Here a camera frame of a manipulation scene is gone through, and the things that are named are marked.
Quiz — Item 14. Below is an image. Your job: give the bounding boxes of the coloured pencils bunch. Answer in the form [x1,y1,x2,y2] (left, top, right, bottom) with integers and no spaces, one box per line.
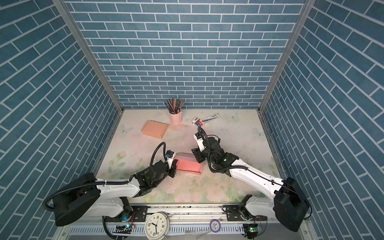
[165,98,184,115]

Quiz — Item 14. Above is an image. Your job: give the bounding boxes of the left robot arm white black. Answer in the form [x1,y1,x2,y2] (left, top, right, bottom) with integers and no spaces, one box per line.
[42,160,177,227]

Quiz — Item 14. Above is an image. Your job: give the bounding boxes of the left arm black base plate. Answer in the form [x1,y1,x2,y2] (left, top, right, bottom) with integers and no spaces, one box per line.
[105,206,149,223]

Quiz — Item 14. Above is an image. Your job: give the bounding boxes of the white alarm clock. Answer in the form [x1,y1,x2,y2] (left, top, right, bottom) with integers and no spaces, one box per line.
[144,212,171,240]

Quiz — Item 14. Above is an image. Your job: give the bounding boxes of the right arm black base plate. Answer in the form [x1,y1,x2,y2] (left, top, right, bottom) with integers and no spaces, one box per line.
[222,205,268,222]

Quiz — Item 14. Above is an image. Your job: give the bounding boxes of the orange paper box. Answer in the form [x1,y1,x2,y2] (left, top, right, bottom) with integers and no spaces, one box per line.
[142,120,169,139]

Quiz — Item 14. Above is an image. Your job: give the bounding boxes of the right circuit board green led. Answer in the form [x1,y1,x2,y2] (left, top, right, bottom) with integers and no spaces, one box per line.
[242,224,259,240]

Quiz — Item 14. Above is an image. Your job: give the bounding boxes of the aluminium front rail frame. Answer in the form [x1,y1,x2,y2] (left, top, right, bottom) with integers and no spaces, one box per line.
[52,202,319,240]

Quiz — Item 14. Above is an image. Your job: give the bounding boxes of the purple tape roll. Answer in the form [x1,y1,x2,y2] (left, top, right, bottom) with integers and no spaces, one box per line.
[210,219,221,234]

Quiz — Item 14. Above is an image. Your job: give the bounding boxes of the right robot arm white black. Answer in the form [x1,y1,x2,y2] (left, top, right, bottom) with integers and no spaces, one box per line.
[192,134,312,232]

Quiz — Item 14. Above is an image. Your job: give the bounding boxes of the toothpaste tube packet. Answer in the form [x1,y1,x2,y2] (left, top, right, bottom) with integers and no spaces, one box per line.
[195,113,221,127]

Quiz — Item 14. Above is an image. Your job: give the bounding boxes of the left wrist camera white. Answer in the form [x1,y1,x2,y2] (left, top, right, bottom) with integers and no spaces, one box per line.
[166,150,176,169]

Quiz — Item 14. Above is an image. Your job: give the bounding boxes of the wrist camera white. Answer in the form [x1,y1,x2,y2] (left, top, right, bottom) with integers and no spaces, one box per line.
[166,150,176,169]
[194,133,205,152]

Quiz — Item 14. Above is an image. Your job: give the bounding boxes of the circuit board green led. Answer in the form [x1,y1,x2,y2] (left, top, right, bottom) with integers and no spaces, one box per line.
[113,225,133,234]
[242,224,259,240]

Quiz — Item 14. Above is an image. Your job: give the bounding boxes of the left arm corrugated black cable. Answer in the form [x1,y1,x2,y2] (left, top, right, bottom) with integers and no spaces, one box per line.
[41,141,167,212]

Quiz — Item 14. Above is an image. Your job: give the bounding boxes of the pink pencil cup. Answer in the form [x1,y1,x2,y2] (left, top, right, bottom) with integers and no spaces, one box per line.
[169,112,183,125]

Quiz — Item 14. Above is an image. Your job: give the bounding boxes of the left circuit board green led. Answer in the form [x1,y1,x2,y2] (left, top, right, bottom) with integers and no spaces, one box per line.
[113,225,133,234]

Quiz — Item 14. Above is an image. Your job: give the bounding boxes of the pink paper box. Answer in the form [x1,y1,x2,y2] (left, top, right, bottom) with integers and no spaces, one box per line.
[174,153,203,175]

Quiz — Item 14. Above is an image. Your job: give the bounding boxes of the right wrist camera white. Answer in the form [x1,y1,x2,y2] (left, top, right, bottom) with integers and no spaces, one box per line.
[194,133,205,152]

